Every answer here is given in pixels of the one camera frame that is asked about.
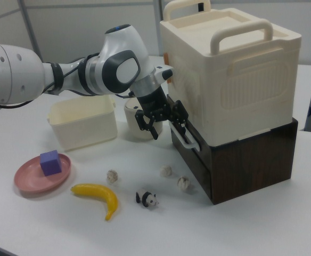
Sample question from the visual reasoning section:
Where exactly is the dark brown drawer cabinet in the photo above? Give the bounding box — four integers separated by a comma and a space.
167, 93, 299, 206

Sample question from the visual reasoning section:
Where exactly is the cream open plastic bin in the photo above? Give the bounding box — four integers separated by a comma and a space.
46, 95, 118, 152

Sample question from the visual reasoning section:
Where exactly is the cream storage box with handles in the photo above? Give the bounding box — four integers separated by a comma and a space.
159, 0, 303, 148

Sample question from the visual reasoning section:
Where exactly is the black and white panda toy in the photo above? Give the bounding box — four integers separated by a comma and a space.
135, 187, 160, 210

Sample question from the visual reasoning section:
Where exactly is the pink plate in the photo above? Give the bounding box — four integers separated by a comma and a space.
13, 153, 73, 194

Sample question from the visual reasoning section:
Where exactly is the purple cube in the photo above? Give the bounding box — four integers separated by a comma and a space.
39, 149, 63, 178

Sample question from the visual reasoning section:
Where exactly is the yellow banana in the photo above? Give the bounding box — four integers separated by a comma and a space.
70, 182, 119, 222

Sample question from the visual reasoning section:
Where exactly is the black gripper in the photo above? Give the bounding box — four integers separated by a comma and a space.
134, 85, 190, 141

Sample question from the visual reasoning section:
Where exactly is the brown drawer with white handle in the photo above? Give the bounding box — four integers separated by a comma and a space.
167, 93, 212, 174

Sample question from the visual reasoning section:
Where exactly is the small cream lidded trash can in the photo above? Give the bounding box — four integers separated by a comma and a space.
124, 98, 164, 140

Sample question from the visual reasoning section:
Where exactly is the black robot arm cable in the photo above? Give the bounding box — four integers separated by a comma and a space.
0, 99, 39, 109

